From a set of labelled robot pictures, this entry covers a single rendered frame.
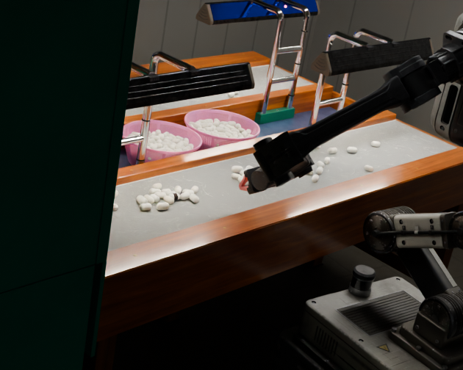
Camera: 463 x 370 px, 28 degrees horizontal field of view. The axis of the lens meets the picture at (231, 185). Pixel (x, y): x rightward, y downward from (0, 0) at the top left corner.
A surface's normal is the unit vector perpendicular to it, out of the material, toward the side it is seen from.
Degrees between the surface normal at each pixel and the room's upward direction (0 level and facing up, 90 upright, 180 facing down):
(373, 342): 0
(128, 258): 0
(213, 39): 90
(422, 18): 90
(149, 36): 90
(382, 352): 0
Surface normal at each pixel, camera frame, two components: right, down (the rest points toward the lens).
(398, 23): -0.79, 0.13
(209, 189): 0.17, -0.90
